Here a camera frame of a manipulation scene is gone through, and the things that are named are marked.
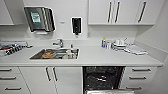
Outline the chrome faucet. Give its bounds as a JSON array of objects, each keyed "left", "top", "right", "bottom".
[{"left": 52, "top": 38, "right": 65, "bottom": 49}]

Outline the small white container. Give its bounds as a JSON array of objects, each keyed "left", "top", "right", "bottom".
[{"left": 106, "top": 41, "right": 112, "bottom": 50}]

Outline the stack of white dishes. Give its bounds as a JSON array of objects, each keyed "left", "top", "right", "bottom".
[{"left": 111, "top": 39, "right": 130, "bottom": 52}]

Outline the black wall soap dispenser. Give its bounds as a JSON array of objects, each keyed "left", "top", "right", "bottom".
[{"left": 71, "top": 17, "right": 82, "bottom": 36}]

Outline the white three-door wall cabinet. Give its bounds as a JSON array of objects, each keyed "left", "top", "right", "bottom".
[
  {"left": 0, "top": 0, "right": 15, "bottom": 27},
  {"left": 87, "top": 0, "right": 158, "bottom": 26}
]

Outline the steel paper towel dispenser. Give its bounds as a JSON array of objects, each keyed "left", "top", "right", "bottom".
[{"left": 24, "top": 6, "right": 55, "bottom": 34}]

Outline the white cup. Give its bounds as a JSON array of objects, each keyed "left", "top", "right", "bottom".
[{"left": 65, "top": 49, "right": 73, "bottom": 60}]

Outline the white two-door base cabinet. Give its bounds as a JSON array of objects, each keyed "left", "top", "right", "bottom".
[{"left": 19, "top": 66, "right": 84, "bottom": 94}]

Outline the steel kitchen sink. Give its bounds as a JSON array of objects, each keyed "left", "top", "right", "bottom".
[{"left": 29, "top": 47, "right": 80, "bottom": 61}]

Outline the white wall outlet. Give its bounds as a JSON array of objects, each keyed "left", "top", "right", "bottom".
[{"left": 86, "top": 31, "right": 92, "bottom": 39}]

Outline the white dish cloth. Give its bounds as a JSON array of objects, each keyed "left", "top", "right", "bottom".
[{"left": 124, "top": 44, "right": 148, "bottom": 56}]

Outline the clear dish soap bottle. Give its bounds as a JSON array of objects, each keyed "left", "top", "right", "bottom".
[{"left": 101, "top": 38, "right": 107, "bottom": 49}]

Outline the orange bowl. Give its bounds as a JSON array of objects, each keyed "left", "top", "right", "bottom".
[{"left": 42, "top": 50, "right": 54, "bottom": 59}]

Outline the stainless steel dishwasher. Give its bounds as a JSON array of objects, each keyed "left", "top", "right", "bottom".
[{"left": 82, "top": 65, "right": 136, "bottom": 94}]

